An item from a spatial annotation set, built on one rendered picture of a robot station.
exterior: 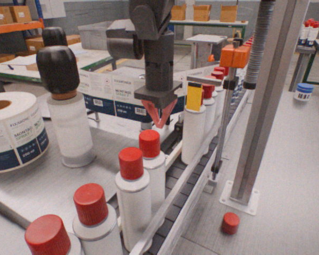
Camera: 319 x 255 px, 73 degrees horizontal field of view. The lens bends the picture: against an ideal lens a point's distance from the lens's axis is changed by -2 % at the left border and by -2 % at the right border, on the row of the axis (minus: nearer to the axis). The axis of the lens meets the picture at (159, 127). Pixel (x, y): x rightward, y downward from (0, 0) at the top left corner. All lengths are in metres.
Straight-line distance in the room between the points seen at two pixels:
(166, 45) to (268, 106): 0.22
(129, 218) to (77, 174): 0.28
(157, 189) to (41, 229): 0.20
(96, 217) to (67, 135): 0.34
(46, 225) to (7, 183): 0.42
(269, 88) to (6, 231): 0.62
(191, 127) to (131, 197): 0.27
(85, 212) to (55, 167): 0.40
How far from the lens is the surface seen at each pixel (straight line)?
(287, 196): 0.67
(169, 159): 0.56
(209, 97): 0.56
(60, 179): 0.61
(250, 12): 7.96
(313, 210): 0.67
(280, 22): 0.42
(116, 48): 0.45
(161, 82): 0.43
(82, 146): 0.59
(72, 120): 0.55
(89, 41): 2.52
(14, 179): 0.66
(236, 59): 0.40
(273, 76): 0.44
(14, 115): 0.63
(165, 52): 0.42
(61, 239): 0.25
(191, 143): 0.55
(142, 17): 0.37
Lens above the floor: 1.27
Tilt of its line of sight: 31 degrees down
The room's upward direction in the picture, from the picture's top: straight up
